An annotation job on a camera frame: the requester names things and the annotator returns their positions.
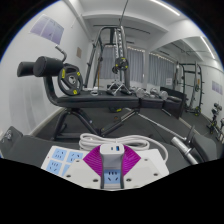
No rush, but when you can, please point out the small black weight plate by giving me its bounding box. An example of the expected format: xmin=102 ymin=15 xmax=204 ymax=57
xmin=114 ymin=57 xmax=129 ymax=72

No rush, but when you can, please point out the black box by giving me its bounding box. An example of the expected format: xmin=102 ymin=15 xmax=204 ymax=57
xmin=159 ymin=86 xmax=186 ymax=119

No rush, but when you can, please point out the white charger block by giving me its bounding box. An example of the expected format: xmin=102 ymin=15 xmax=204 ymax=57
xmin=99 ymin=143 xmax=126 ymax=171

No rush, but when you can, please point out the long ceiling light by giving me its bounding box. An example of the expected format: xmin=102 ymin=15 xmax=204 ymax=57
xmin=149 ymin=0 xmax=181 ymax=17
xmin=199 ymin=35 xmax=216 ymax=60

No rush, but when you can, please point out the white power strip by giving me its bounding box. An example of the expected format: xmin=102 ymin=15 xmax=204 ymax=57
xmin=40 ymin=145 xmax=170 ymax=186

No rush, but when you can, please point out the black squat rack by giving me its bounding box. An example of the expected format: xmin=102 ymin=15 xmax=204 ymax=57
xmin=176 ymin=61 xmax=204 ymax=117

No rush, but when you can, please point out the black power rack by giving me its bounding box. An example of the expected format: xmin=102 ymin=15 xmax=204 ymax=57
xmin=83 ymin=25 xmax=133 ymax=93

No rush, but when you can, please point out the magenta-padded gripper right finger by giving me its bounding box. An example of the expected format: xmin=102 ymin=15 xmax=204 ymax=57
xmin=123 ymin=147 xmax=170 ymax=191

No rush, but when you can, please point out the black weight bench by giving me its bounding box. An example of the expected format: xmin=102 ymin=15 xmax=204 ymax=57
xmin=16 ymin=55 xmax=184 ymax=141

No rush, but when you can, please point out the small purple wall poster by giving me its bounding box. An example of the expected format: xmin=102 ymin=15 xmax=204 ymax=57
xmin=211 ymin=80 xmax=224 ymax=96

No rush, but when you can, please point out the black padded bench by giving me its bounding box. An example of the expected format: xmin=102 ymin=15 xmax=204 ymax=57
xmin=0 ymin=125 xmax=224 ymax=174

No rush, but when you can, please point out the black yellow-marked weight plate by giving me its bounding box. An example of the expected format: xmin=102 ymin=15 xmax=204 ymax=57
xmin=57 ymin=63 xmax=84 ymax=97

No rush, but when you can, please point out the white power strip cable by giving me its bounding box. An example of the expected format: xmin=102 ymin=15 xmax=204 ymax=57
xmin=78 ymin=132 xmax=169 ymax=164

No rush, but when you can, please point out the chrome dumbbells group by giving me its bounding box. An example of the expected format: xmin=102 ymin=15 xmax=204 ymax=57
xmin=133 ymin=85 xmax=169 ymax=101

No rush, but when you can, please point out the grey window curtain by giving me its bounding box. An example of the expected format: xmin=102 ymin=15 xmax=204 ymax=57
xmin=148 ymin=53 xmax=176 ymax=88
xmin=99 ymin=46 xmax=145 ymax=84

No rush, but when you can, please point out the silver barbell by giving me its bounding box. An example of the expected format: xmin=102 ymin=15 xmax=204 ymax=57
xmin=138 ymin=113 xmax=201 ymax=166

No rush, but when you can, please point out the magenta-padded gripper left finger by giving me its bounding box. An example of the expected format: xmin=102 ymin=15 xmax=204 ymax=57
xmin=64 ymin=146 xmax=103 ymax=191

